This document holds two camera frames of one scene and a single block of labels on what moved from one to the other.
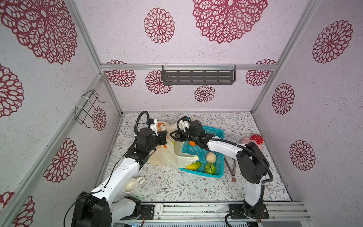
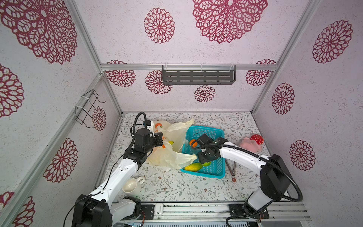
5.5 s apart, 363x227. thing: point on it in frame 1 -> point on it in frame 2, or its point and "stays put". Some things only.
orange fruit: x=192 y=143 stays put
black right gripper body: x=187 y=136 -> x=203 y=157
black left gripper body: x=159 y=140 stays put
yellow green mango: x=194 y=166 stays put
